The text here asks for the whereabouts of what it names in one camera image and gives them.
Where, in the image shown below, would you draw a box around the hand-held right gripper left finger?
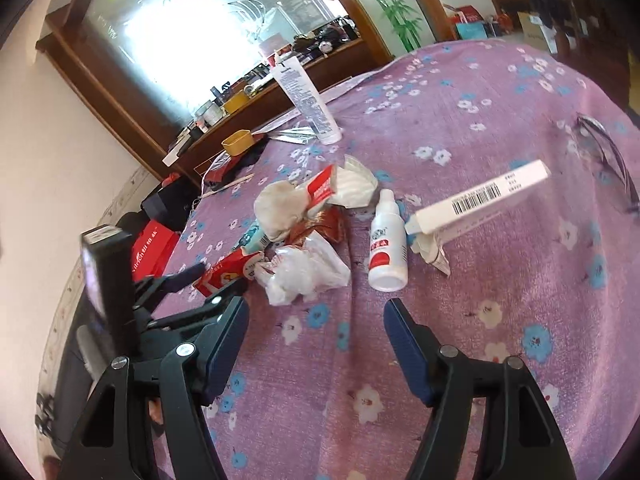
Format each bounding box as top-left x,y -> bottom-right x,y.
60,297 -> 251,480

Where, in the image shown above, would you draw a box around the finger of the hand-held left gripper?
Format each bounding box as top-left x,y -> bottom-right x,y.
131,260 -> 207,312
132,294 -> 237,347

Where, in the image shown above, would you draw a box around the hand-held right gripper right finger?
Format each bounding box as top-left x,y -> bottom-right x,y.
383,298 -> 576,480

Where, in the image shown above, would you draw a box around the red snack wrapper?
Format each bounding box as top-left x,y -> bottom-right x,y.
192,249 -> 268,297

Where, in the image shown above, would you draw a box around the dark red foil wrapper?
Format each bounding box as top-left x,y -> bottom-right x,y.
299,206 -> 346,244

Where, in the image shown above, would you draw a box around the red label wet wipe packet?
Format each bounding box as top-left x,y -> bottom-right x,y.
304,154 -> 379,211

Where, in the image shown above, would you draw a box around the red printed box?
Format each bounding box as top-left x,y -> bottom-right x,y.
131,219 -> 181,283

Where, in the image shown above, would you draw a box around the black bag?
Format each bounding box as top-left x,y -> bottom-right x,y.
141,177 -> 197,231

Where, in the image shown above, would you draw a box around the small teal tube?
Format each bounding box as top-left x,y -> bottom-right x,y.
241,224 -> 273,252

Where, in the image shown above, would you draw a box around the white bottle with red label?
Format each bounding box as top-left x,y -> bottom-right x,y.
368,188 -> 409,291

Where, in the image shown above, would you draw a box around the folded paper leaflet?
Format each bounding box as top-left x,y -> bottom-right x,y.
410,230 -> 452,277

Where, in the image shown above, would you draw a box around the thin wooden stick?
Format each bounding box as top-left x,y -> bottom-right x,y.
200,174 -> 256,198

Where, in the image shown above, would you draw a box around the crumpled clear plastic bag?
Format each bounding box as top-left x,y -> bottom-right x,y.
256,232 -> 352,307

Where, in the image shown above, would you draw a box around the crumpled white tissue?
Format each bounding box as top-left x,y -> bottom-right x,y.
253,180 -> 313,242

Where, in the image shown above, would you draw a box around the flat white box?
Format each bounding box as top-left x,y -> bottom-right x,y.
162,132 -> 193,166

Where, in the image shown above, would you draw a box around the dark red wallet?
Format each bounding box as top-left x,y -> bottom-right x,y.
204,134 -> 271,186

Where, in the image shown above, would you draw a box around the small yellow container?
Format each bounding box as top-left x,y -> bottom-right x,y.
221,130 -> 254,157

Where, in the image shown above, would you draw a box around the long white cardboard box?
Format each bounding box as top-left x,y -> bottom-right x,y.
404,159 -> 552,236

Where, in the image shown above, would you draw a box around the clear syringe packets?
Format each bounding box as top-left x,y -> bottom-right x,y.
269,126 -> 317,145

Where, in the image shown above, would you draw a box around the white lotion tube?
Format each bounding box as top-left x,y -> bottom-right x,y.
270,50 -> 344,147

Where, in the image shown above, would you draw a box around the wooden framed glass partition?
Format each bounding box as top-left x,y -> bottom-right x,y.
36,0 -> 458,186

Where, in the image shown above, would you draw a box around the wooden counter ledge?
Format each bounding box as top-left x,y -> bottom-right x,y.
175,37 -> 396,186

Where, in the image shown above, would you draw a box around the clear eyeglasses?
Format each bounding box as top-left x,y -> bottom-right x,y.
574,114 -> 635,213

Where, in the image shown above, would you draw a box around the brown cardboard box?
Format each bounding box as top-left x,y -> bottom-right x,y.
517,10 -> 543,41

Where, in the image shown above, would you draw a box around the wooden stair railing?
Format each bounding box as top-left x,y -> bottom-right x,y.
555,0 -> 637,106

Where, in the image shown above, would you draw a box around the dark blue hanging jacket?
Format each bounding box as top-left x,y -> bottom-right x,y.
529,0 -> 577,38

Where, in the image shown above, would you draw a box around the green bamboo wall decal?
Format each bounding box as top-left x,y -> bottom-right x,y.
367,0 -> 426,51

